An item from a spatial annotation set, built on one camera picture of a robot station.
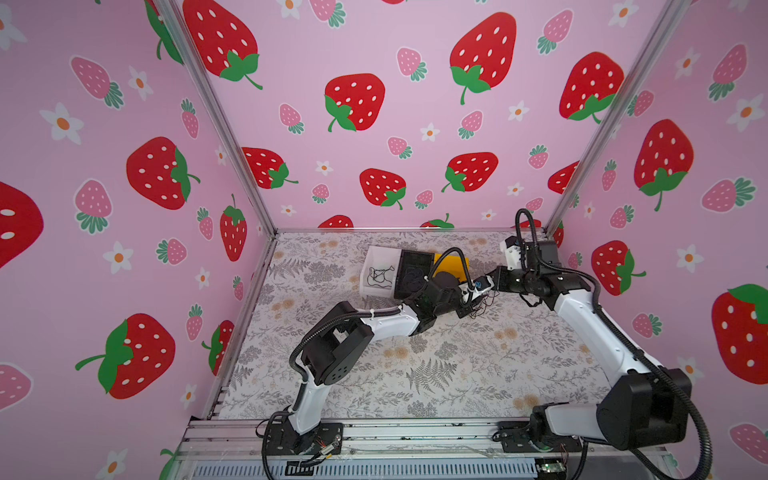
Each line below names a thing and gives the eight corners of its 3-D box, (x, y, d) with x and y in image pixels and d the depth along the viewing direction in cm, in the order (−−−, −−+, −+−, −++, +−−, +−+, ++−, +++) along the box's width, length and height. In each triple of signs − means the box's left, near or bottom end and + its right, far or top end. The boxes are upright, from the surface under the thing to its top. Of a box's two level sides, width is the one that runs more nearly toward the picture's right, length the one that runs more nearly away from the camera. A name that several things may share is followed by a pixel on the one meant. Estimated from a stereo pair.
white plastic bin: (361, 295, 104) (358, 283, 98) (370, 257, 115) (369, 245, 109) (394, 299, 103) (394, 288, 97) (400, 261, 114) (400, 248, 108)
